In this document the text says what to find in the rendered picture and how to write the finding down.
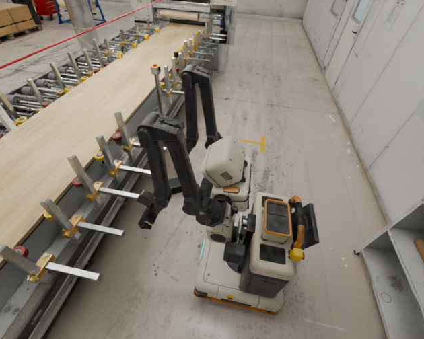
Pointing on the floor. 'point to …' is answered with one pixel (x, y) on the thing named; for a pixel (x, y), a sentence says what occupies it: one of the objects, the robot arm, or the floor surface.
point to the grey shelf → (405, 272)
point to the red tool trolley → (45, 8)
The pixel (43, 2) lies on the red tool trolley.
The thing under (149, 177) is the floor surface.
